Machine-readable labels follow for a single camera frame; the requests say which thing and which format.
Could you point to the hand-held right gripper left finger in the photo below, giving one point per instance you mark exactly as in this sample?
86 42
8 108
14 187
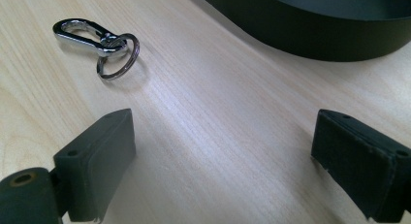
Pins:
97 166

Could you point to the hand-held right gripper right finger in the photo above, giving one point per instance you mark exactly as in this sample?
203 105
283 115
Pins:
362 166

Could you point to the dark round tray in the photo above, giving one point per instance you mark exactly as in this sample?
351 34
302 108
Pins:
323 30

